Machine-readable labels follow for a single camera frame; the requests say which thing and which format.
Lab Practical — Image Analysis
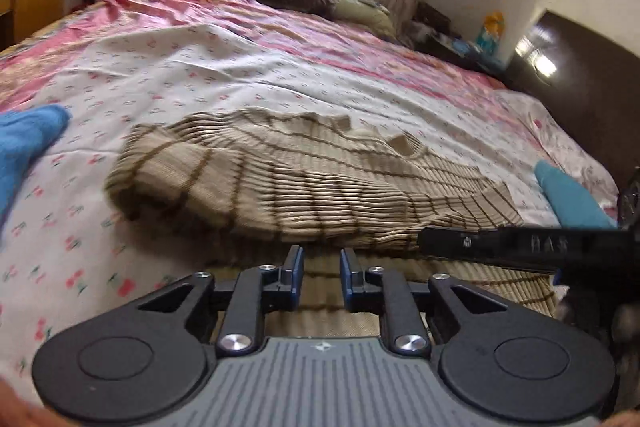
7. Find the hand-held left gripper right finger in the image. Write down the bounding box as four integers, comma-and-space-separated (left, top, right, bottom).
340, 248, 508, 355

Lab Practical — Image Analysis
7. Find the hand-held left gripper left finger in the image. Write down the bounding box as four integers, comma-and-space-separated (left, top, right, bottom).
137, 246, 305, 355

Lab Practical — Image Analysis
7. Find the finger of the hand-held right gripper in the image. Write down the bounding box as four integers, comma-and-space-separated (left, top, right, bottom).
416, 226, 623, 275

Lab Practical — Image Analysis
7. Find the beige striped knit sweater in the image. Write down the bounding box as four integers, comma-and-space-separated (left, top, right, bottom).
105, 107, 558, 339

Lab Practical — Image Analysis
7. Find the teal cloth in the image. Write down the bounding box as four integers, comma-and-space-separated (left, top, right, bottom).
534, 159, 619, 230

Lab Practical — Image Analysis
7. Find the dark brown headboard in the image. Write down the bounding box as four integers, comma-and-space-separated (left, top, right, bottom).
505, 9, 640, 190

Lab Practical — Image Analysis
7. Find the cluttered bedside table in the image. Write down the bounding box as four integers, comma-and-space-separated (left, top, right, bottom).
405, 2, 506, 72

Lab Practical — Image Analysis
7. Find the yellow and blue package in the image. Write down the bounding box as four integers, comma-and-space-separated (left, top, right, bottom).
475, 12, 506, 58

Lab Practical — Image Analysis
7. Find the dark brown box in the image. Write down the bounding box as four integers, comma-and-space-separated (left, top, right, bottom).
415, 2, 453, 30

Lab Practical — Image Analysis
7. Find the floral pink bedsheet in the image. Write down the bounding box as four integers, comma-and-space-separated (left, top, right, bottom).
0, 0, 621, 408

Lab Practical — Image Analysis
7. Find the olive yellow pillow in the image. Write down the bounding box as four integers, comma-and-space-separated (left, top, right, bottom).
330, 0, 401, 40

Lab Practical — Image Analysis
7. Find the blue towel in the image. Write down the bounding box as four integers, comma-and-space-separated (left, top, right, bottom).
0, 104, 71, 218

